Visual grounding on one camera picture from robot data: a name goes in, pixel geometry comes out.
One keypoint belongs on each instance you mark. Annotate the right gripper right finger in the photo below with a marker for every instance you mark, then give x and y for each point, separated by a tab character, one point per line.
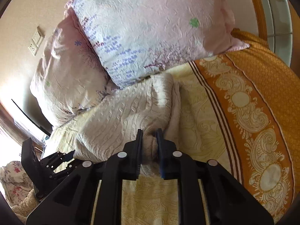
207	192

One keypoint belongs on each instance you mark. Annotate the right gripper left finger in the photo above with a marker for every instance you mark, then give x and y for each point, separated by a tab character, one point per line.
87	192

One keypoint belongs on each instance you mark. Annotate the wooden framed window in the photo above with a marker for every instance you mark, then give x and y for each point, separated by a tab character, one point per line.
274	21

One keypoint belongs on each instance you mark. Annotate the pink floral left pillow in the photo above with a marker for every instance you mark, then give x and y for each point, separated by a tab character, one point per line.
69	77

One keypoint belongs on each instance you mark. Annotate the white wall switch panel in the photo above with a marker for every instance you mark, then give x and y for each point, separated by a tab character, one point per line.
36	41

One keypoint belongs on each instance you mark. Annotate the pink floral pillow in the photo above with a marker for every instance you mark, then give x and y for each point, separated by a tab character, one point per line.
69	77
137	38

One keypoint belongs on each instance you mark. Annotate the beige cable knit sweater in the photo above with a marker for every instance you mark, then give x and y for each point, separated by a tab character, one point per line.
148	105

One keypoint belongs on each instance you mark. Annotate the pink floral right pillow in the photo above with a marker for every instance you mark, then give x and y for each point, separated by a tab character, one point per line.
137	38

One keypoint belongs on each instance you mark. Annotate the yellow orange patterned bedsheet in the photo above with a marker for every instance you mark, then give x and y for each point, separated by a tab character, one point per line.
240	108

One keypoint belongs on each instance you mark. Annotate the floral cushion on floor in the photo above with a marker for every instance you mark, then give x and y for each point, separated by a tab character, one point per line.
18	190

